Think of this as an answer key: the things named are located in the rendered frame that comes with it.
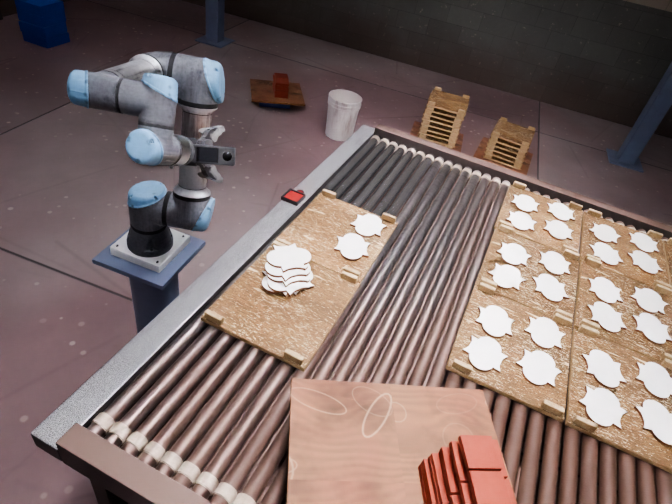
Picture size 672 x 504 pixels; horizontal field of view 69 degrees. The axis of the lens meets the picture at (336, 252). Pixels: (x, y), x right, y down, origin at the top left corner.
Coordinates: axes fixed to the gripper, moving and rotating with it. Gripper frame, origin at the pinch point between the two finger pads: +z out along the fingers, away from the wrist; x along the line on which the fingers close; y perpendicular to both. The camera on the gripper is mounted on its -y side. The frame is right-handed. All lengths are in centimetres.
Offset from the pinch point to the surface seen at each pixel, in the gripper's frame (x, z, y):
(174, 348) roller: 54, -12, 7
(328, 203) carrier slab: 16, 65, -13
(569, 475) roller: 75, 0, -100
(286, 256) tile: 31.3, 22.5, -11.7
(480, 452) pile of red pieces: 54, -35, -75
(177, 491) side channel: 72, -43, -14
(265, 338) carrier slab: 52, 0, -15
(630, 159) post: -29, 443, -228
